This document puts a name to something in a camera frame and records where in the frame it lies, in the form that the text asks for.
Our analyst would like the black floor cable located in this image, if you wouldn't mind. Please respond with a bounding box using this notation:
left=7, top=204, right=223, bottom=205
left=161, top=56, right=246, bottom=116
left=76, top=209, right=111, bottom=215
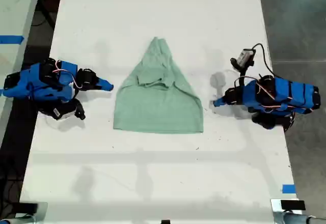
left=32, top=0, right=57, bottom=30

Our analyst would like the black white camera box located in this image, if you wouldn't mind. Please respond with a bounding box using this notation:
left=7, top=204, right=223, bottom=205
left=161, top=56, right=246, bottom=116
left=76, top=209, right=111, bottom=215
left=52, top=98, right=86, bottom=121

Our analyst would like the black camera cable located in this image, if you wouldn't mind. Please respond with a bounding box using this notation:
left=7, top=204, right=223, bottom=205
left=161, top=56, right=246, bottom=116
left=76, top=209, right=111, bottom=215
left=251, top=43, right=282, bottom=79

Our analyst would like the silver metal clamp bracket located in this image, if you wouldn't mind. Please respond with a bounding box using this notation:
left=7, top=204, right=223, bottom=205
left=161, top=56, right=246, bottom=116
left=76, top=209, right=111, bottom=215
left=270, top=198, right=326, bottom=224
left=0, top=201, right=49, bottom=224

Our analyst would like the small black box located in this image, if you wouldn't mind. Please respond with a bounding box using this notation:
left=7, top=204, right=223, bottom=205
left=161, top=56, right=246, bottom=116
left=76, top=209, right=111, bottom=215
left=280, top=200, right=306, bottom=211
left=14, top=202, right=39, bottom=215

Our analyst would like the black camera stalk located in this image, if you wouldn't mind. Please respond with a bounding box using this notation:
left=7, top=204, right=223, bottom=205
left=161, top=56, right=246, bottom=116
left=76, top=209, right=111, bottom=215
left=238, top=66, right=249, bottom=86

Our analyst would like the long blue tape strip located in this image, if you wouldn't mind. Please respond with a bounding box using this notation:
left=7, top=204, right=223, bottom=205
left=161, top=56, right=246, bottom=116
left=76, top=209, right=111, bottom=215
left=0, top=35, right=25, bottom=44

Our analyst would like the pale green T-shirt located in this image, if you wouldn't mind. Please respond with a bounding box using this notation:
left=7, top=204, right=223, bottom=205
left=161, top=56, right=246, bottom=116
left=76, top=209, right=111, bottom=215
left=113, top=37, right=204, bottom=134

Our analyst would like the black grey camera box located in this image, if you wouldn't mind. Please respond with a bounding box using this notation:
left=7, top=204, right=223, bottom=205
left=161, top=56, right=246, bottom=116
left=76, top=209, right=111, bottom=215
left=230, top=48, right=256, bottom=71

